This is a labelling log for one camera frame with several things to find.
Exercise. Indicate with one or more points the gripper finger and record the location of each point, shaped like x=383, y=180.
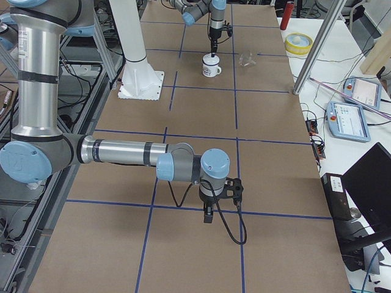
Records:
x=213, y=49
x=208, y=214

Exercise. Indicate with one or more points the clear glass funnel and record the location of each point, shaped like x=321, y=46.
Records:
x=246, y=59

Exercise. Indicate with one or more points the white enamel mug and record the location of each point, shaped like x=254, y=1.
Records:
x=211, y=66

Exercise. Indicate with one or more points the yellow tape roll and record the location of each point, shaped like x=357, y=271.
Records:
x=298, y=43

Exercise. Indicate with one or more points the lower orange connector board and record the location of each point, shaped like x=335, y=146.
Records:
x=318, y=148

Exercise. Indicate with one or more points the orange connector board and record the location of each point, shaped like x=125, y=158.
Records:
x=318, y=148
x=312, y=126

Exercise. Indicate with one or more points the black computer box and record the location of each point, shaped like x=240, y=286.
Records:
x=336, y=197

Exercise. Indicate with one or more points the upper orange connector board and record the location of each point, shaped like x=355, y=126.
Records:
x=312, y=126

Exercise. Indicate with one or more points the near teach pendant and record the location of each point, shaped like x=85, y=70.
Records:
x=347, y=121

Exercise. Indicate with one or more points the teach pendant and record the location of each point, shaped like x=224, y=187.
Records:
x=347, y=121
x=364, y=91

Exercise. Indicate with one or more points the black monitor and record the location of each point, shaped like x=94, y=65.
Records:
x=368, y=184

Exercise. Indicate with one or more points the far teach pendant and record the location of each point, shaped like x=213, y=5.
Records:
x=364, y=91

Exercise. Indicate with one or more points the wooden beam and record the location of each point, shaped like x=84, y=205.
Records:
x=378, y=56

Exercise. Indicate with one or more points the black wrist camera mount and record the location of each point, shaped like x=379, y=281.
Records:
x=233, y=189

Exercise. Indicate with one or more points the white pedestal column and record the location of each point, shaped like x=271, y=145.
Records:
x=139, y=79

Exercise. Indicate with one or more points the aluminium frame post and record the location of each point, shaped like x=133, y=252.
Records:
x=318, y=44

